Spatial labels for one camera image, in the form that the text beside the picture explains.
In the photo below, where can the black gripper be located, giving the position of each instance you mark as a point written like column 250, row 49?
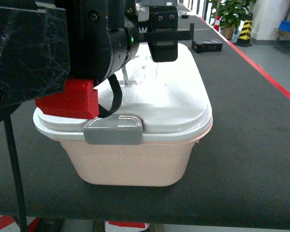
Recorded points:
column 45, row 43

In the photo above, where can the white box lid grey latch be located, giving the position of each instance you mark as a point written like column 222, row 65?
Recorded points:
column 162, row 102

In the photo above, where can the pink plastic storage box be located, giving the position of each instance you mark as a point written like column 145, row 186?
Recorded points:
column 147, row 164

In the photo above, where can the black small device box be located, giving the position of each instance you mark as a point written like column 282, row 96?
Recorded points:
column 201, row 46

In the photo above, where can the red white traffic cone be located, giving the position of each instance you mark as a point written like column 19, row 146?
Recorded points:
column 217, row 23

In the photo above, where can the potted green plant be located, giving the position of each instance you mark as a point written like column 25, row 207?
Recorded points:
column 232, row 13

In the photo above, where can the yellow black traffic cone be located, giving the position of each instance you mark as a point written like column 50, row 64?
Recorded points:
column 245, row 34

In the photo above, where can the dark conveyor belt mat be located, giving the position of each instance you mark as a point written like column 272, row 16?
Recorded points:
column 238, row 175

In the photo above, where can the red printed mount block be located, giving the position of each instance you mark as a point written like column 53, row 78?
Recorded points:
column 78, row 100

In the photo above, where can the red metal frame table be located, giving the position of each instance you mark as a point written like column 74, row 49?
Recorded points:
column 273, row 64

